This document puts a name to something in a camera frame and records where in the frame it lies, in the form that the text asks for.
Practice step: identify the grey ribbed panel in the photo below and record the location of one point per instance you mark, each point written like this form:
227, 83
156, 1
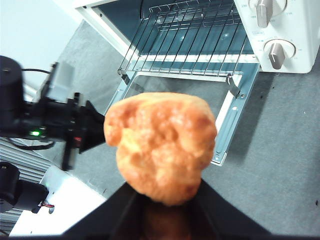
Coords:
22, 160

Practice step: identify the golden brown bread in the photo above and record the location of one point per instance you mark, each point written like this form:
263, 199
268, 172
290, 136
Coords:
160, 147

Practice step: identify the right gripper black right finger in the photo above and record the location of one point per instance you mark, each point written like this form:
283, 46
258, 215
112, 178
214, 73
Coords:
222, 215

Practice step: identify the oven temperature knob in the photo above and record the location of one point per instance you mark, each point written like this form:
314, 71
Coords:
263, 11

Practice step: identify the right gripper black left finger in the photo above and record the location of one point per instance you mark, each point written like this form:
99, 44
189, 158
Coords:
112, 215

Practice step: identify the oven timer knob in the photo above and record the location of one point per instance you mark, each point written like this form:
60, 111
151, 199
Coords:
276, 53

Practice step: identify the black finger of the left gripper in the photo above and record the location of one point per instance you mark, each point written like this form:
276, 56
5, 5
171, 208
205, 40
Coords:
93, 116
92, 137

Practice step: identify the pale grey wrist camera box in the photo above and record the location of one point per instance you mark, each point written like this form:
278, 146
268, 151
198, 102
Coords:
60, 80

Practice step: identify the white Toshiba toaster oven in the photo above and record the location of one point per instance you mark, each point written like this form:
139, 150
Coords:
302, 30

